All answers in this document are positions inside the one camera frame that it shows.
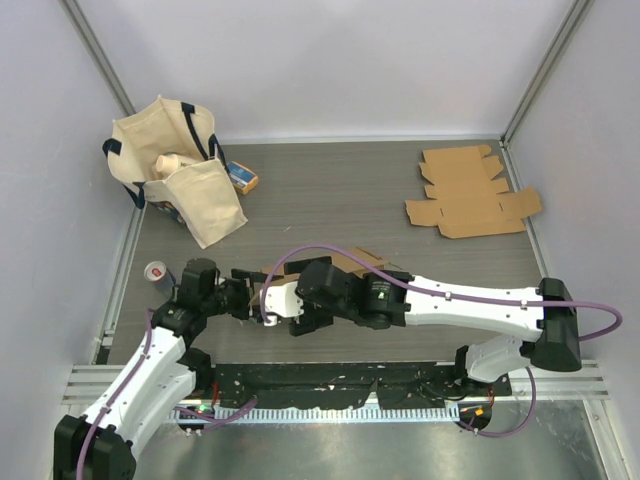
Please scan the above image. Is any aluminium frame post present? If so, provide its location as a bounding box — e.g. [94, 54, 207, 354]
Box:
[502, 0, 596, 146]
[59, 0, 136, 116]

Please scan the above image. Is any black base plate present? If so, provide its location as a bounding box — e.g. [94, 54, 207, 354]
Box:
[214, 362, 512, 410]

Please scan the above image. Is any large brown cardboard box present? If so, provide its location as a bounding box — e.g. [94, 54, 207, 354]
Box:
[256, 247, 389, 314]

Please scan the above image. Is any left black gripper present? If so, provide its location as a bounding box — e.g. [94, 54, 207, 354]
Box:
[203, 270, 277, 322]

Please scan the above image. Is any beige canvas tote bag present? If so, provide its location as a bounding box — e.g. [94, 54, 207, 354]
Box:
[103, 96, 247, 249]

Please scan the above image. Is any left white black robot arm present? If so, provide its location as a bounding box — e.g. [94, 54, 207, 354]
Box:
[52, 258, 254, 479]

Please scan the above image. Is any slotted cable duct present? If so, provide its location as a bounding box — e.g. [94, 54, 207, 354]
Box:
[172, 405, 461, 425]

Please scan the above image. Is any flat cardboard box blank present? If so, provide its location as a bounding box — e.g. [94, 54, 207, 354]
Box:
[405, 144, 542, 239]

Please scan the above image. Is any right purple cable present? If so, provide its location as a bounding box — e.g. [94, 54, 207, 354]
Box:
[259, 243, 625, 441]

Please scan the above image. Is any right aluminium frame post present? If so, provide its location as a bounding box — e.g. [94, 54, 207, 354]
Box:
[502, 0, 596, 146]

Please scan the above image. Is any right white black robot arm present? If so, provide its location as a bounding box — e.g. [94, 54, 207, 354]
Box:
[269, 259, 582, 395]

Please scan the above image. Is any small blue orange box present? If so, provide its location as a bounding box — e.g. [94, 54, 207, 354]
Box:
[227, 161, 259, 195]

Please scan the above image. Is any red bull can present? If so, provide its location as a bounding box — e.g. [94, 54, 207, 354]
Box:
[143, 260, 176, 297]

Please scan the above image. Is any cream bottle in bag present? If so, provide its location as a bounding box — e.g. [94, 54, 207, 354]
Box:
[152, 153, 202, 180]

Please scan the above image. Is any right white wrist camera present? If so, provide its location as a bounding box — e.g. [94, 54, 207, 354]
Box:
[260, 281, 304, 327]

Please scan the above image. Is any left aluminium frame post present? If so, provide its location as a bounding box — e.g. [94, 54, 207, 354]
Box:
[59, 0, 136, 116]

